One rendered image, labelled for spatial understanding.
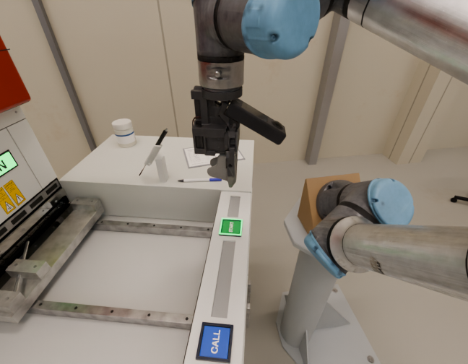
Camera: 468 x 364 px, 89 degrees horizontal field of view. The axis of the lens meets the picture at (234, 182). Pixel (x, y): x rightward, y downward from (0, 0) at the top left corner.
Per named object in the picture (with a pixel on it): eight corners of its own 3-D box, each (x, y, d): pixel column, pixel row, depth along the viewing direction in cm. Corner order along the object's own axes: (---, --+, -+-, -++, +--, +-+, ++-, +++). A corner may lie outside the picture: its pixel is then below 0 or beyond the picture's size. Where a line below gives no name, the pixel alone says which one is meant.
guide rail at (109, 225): (69, 228, 80) (65, 222, 78) (73, 223, 82) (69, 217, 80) (217, 238, 76) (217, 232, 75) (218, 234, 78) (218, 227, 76)
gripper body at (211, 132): (202, 139, 52) (197, 81, 45) (242, 141, 51) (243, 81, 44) (194, 157, 45) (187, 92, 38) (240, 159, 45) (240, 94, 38)
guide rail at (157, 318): (-2, 310, 58) (-10, 303, 57) (5, 302, 60) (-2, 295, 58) (200, 331, 55) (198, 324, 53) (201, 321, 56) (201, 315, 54)
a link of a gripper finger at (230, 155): (227, 167, 51) (227, 129, 46) (236, 167, 51) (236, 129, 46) (225, 180, 47) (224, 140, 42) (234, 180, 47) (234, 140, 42)
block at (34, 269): (11, 276, 59) (3, 269, 57) (22, 265, 62) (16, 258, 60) (41, 279, 58) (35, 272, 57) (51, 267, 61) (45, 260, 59)
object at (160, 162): (148, 182, 76) (138, 144, 69) (152, 175, 80) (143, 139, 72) (166, 183, 76) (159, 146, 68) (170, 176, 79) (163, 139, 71)
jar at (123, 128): (115, 147, 96) (107, 125, 90) (123, 139, 101) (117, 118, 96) (132, 148, 95) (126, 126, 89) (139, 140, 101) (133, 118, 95)
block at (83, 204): (73, 209, 79) (69, 203, 77) (79, 203, 81) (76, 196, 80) (96, 211, 78) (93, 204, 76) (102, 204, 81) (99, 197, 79)
